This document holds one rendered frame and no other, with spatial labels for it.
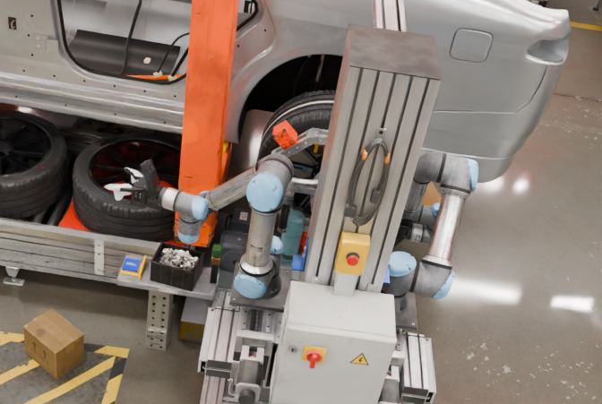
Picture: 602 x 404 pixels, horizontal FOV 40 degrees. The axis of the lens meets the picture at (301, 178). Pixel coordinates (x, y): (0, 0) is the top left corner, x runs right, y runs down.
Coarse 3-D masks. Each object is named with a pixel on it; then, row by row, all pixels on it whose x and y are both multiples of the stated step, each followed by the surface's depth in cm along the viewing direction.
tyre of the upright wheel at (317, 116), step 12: (300, 96) 378; (312, 96) 375; (324, 96) 372; (288, 108) 375; (300, 108) 369; (312, 108) 365; (324, 108) 364; (276, 120) 375; (288, 120) 366; (300, 120) 362; (312, 120) 361; (324, 120) 360; (264, 132) 384; (300, 132) 365; (264, 144) 372; (276, 144) 369; (264, 156) 374
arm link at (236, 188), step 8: (288, 160) 282; (256, 168) 287; (240, 176) 294; (248, 176) 291; (224, 184) 299; (232, 184) 295; (240, 184) 293; (208, 192) 304; (216, 192) 300; (224, 192) 297; (232, 192) 295; (240, 192) 294; (208, 200) 302; (216, 200) 300; (224, 200) 299; (232, 200) 298; (216, 208) 303; (208, 216) 305
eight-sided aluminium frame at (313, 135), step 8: (312, 128) 360; (304, 136) 361; (312, 136) 356; (320, 136) 355; (296, 144) 359; (304, 144) 358; (272, 152) 367; (280, 152) 362; (288, 152) 363; (296, 152) 361; (304, 224) 386
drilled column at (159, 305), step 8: (152, 296) 386; (160, 296) 373; (168, 296) 372; (152, 304) 390; (160, 304) 376; (168, 304) 375; (152, 312) 379; (160, 312) 379; (168, 312) 379; (152, 320) 382; (160, 320) 382; (168, 320) 382; (152, 328) 386; (160, 328) 385; (168, 328) 388; (152, 336) 389; (160, 336) 389; (168, 336) 394; (152, 344) 392; (160, 344) 392
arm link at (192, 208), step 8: (184, 192) 292; (176, 200) 289; (184, 200) 289; (192, 200) 289; (200, 200) 290; (176, 208) 290; (184, 208) 289; (192, 208) 288; (200, 208) 288; (208, 208) 294; (184, 216) 291; (192, 216) 291; (200, 216) 289
